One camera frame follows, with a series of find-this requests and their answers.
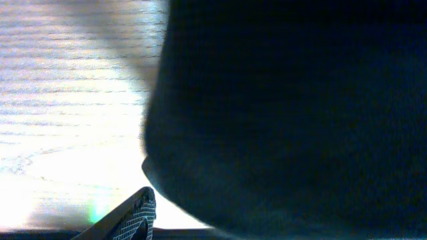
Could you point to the black t-shirt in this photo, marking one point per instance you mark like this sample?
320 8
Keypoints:
277 119

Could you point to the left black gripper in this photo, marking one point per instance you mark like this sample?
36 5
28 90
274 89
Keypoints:
131 220

